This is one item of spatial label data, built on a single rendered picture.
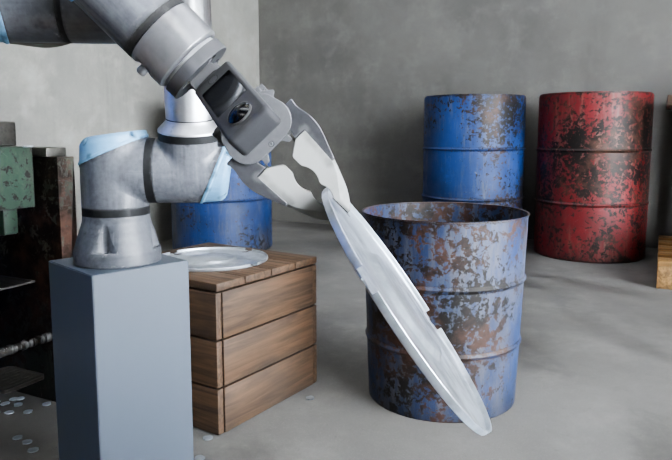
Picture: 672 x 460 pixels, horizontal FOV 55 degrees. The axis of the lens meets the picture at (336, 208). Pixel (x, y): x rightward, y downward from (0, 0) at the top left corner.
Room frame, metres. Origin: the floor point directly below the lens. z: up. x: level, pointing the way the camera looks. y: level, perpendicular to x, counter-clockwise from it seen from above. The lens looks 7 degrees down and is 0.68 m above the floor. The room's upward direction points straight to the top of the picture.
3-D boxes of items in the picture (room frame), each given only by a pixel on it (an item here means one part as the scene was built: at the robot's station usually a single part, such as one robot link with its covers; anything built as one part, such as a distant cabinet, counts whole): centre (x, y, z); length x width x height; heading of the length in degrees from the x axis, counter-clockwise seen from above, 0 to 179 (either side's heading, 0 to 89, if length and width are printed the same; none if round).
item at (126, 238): (1.15, 0.39, 0.50); 0.15 x 0.15 x 0.10
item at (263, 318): (1.65, 0.32, 0.18); 0.40 x 0.38 x 0.35; 56
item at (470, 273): (1.63, -0.28, 0.24); 0.42 x 0.42 x 0.48
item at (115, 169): (1.15, 0.39, 0.62); 0.13 x 0.12 x 0.14; 96
